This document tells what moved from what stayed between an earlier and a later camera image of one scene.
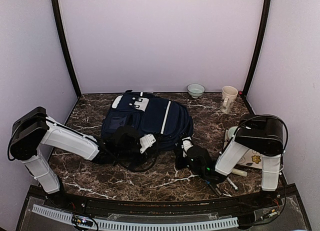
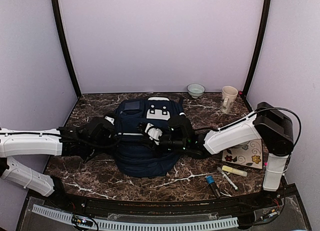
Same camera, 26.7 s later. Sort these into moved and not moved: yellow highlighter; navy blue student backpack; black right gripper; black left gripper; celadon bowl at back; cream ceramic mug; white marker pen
Moved: black right gripper; navy blue student backpack; black left gripper
Not moved: cream ceramic mug; celadon bowl at back; white marker pen; yellow highlighter
